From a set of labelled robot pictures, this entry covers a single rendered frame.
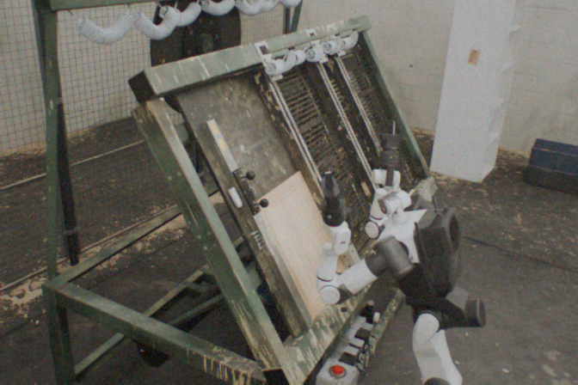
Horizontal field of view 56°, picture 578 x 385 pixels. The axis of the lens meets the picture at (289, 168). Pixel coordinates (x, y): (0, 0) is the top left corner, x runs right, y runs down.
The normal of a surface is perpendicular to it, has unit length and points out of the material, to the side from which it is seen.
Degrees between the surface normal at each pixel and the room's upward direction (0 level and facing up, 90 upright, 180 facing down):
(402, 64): 90
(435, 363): 90
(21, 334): 0
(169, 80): 58
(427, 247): 90
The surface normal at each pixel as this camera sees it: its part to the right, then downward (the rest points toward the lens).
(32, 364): 0.04, -0.92
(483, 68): -0.56, 0.29
